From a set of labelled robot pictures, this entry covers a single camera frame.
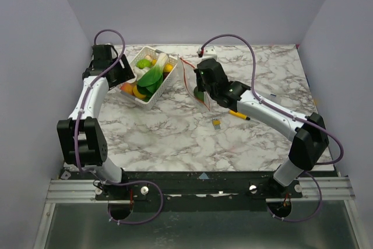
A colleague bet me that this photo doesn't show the dark green cucumber toy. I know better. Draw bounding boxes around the dark green cucumber toy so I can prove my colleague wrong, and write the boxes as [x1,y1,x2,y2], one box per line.
[193,87,205,102]

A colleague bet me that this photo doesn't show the clear zip bag orange zipper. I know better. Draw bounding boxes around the clear zip bag orange zipper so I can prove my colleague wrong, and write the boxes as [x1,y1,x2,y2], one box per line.
[177,57,211,113]

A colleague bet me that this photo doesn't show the white mushroom toy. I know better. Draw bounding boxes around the white mushroom toy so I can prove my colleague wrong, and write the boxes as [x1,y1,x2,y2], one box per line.
[133,66,150,77]

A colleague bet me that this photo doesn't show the orange peach toy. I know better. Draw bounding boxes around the orange peach toy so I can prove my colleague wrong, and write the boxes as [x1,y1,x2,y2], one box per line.
[120,82,135,96]

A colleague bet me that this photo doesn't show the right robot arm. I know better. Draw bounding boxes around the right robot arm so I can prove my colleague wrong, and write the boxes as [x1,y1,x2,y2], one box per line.
[194,58,329,198]

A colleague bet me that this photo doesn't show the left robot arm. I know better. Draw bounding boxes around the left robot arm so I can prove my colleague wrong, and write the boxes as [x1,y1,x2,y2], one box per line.
[57,44,135,199]

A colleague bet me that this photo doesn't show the light green cabbage toy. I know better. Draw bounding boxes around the light green cabbage toy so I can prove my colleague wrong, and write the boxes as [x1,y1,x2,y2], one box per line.
[136,59,152,69]

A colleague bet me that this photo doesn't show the yellow screwdriver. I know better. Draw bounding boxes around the yellow screwdriver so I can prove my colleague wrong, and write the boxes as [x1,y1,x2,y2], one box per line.
[229,110,250,121]

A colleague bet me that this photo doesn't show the yellow lemon toy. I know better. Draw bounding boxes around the yellow lemon toy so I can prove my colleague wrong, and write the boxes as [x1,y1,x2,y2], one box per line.
[163,64,173,73]

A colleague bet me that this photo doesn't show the green bok choy toy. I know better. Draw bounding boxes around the green bok choy toy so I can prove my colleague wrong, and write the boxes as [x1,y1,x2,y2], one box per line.
[137,53,168,97]

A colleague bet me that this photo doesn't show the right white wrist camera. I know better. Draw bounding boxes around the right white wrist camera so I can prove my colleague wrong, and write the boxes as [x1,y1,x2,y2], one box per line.
[197,45,217,61]

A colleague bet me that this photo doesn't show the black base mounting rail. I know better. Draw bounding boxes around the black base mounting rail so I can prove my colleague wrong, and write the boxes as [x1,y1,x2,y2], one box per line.
[96,171,302,213]

